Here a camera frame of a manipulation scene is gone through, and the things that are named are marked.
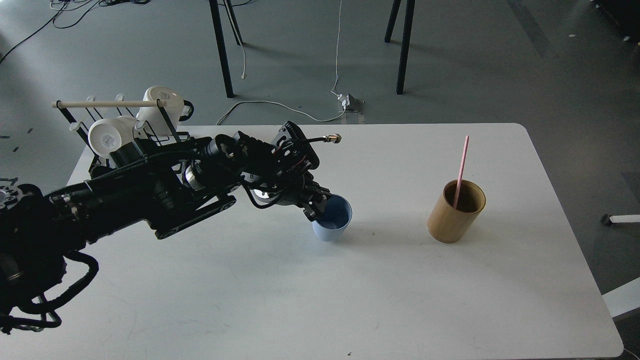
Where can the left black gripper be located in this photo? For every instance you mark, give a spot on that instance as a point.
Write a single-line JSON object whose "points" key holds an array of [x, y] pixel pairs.
{"points": [[281, 170]]}

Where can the blue plastic cup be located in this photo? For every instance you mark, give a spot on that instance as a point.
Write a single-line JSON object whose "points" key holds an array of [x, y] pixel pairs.
{"points": [[337, 216]]}

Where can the pink chopstick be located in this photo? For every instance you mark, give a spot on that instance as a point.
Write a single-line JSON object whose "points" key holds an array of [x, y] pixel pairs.
{"points": [[458, 183]]}

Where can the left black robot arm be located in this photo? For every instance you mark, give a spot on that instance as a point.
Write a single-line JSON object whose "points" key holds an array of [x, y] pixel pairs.
{"points": [[170, 187]]}

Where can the bamboo cylinder holder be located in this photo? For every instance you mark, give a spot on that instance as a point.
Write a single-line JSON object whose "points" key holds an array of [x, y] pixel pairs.
{"points": [[447, 222]]}

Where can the white mug upper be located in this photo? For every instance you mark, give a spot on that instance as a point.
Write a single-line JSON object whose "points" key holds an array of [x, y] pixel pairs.
{"points": [[168, 109]]}

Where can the white mug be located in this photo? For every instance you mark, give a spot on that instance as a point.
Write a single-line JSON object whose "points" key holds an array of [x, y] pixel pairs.
{"points": [[109, 134], [168, 109]]}

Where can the white mug lower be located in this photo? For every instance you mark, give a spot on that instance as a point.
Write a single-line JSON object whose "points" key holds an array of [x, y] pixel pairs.
{"points": [[109, 134]]}

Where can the black table legs right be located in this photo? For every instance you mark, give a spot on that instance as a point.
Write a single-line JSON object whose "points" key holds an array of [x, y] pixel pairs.
{"points": [[405, 39]]}

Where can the black table legs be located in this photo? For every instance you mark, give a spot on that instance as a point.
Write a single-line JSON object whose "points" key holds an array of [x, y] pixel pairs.
{"points": [[220, 40], [405, 39]]}

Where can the black table legs left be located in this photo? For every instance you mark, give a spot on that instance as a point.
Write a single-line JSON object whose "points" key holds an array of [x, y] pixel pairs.
{"points": [[220, 40]]}

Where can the black wire cup rack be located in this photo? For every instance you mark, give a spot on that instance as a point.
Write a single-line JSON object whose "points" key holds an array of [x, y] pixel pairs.
{"points": [[82, 114]]}

